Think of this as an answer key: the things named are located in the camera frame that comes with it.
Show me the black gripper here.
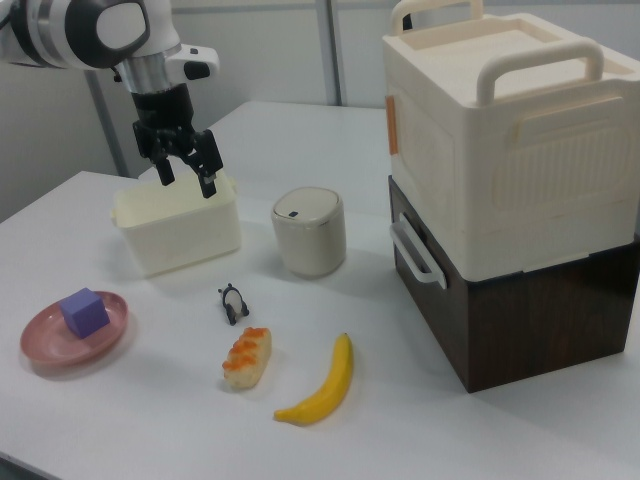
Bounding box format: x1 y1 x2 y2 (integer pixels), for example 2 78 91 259
130 82 224 200

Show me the dark drawer with white handle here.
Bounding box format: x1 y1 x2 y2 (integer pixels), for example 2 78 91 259
388 199 467 374

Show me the white plastic bin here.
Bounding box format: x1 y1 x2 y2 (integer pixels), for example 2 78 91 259
109 169 242 277

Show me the cream mini trash can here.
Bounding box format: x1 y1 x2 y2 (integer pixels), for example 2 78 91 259
271 186 347 279

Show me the panda toy figure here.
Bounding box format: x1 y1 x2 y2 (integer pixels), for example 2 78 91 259
217 283 251 327

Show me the purple cube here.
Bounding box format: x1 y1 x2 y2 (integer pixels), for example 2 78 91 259
59 287 111 339

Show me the toy bread with orange topping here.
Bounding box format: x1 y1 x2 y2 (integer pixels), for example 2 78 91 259
221 326 274 390

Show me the pink plate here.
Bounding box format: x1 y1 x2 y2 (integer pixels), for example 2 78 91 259
19 290 130 370

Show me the yellow toy banana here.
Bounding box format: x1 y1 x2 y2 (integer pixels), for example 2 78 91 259
273 332 355 427

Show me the dark brown wooden cabinet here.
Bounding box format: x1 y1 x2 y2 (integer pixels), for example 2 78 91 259
388 174 640 395

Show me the grey partition post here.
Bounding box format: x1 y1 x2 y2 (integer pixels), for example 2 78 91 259
319 0 347 107

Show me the orange door handle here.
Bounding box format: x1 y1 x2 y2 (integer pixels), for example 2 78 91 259
385 93 400 157

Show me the cream toy box with handles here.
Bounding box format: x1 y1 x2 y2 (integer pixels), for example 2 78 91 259
382 0 640 275

